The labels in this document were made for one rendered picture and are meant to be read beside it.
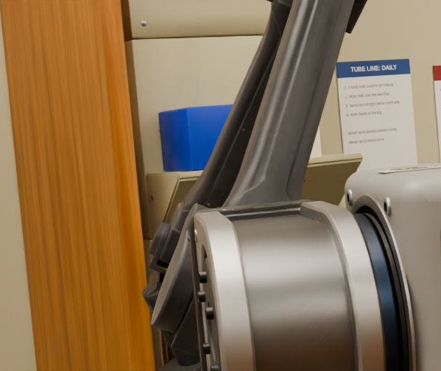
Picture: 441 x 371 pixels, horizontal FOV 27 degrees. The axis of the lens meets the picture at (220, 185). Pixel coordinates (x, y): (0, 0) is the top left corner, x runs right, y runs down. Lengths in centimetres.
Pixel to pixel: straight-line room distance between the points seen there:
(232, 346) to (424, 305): 9
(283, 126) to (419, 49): 153
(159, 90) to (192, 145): 14
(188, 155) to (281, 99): 56
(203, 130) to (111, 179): 15
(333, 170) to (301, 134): 69
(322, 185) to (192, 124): 25
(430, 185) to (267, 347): 11
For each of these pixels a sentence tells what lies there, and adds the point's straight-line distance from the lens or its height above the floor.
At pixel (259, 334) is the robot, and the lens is 46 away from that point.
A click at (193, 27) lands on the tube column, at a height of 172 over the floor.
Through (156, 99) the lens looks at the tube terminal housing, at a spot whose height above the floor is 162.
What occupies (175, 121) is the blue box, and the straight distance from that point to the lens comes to 133.
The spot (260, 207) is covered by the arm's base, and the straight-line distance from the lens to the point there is 57.
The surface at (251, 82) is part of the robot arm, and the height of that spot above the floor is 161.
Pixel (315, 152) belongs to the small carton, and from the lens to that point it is 144.
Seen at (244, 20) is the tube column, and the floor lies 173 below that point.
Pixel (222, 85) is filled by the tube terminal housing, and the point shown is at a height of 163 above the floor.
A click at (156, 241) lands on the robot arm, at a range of 111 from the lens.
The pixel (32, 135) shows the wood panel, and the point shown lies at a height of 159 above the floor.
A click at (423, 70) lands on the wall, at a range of 226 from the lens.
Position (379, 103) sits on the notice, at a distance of 216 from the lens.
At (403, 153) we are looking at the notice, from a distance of 220.
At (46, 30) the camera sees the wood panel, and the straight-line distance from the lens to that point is 150.
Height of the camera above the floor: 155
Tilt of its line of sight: 3 degrees down
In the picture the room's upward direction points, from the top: 5 degrees counter-clockwise
